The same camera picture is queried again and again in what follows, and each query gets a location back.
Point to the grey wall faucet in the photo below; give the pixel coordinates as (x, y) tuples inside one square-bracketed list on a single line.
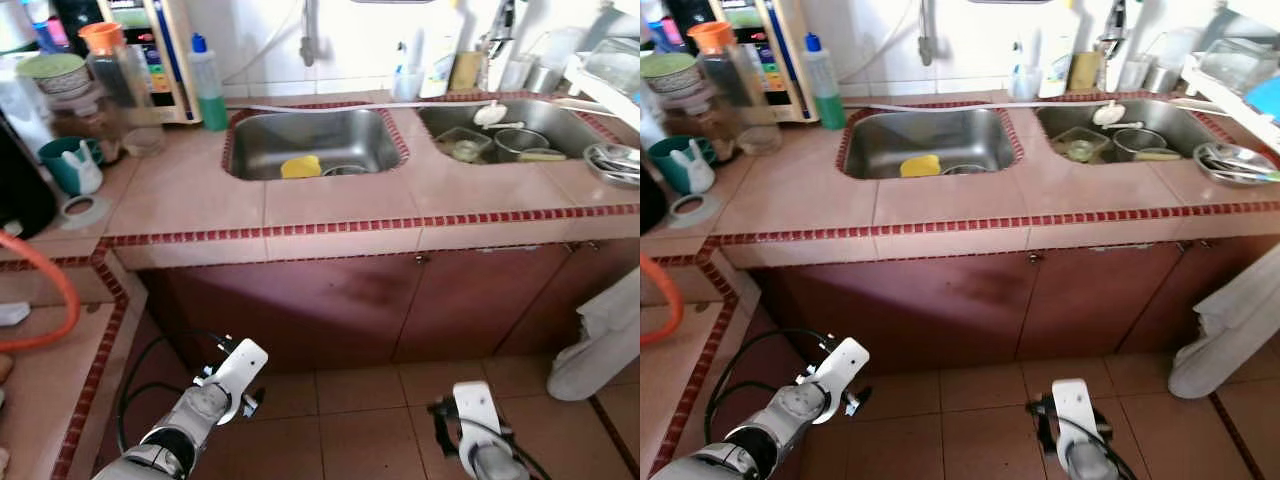
[(928, 40), (310, 40)]

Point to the white toothbrush holder cup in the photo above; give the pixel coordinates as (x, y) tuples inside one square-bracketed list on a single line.
[(408, 88), (1026, 88)]

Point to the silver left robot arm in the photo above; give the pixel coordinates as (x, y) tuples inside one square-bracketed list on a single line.
[(180, 420), (780, 420)]

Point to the green dish soap bottle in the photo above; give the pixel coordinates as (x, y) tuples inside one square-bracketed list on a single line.
[(212, 110), (828, 108)]

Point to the beige water ionizer machine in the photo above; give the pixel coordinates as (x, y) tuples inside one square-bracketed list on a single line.
[(798, 80), (185, 80)]

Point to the green lidded patterned bowl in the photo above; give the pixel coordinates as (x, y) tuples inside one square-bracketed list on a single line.
[(55, 68), (672, 66)]

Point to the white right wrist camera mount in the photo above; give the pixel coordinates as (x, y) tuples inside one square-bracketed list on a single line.
[(1075, 405), (475, 410)]

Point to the dark red cabinet door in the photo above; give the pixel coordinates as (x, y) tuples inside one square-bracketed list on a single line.
[(590, 270), (480, 300), (1095, 300), (300, 310), (910, 310), (1210, 270)]

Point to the stainless steel sink basin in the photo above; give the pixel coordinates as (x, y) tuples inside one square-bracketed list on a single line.
[(920, 135), (565, 122), (300, 135), (1185, 125)]

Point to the black electric kettle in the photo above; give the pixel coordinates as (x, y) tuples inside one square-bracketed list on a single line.
[(650, 210), (20, 190)]

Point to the yellow plastic bowl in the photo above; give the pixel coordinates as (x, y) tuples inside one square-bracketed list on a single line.
[(920, 167), (300, 168)]

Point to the clear plastic container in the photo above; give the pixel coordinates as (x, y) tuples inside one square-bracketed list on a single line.
[(15, 100)]

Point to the round steel pot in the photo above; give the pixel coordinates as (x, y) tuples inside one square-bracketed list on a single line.
[(1137, 140), (520, 140)]

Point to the glass jar brown contents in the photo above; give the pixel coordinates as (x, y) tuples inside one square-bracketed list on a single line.
[(80, 125), (695, 125)]

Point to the white plastic container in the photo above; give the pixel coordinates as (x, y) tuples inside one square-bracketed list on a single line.
[(1132, 75), (515, 75)]

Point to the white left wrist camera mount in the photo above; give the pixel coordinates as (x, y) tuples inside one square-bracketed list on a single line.
[(842, 365), (240, 365)]

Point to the small white object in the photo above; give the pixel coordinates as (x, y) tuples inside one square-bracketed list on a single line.
[(12, 313)]

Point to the steel bowl with utensils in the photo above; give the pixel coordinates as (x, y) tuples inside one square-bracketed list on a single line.
[(1225, 165), (600, 170)]

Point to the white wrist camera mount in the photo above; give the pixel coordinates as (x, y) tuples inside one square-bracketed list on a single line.
[(475, 410), (1075, 405), (240, 365), (842, 365)]

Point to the yellow rectangular container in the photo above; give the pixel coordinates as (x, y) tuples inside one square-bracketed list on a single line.
[(468, 72), (1085, 72)]

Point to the pale yellow plate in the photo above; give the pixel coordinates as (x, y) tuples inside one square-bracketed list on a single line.
[(1160, 156), (545, 156)]

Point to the white detergent bottle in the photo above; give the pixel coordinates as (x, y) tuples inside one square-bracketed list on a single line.
[(445, 80), (1062, 80)]

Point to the glass pitcher orange lid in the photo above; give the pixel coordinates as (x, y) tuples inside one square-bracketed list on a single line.
[(120, 100), (735, 100)]

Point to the teal rabbit mug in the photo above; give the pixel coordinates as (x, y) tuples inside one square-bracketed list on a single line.
[(668, 160), (58, 160)]

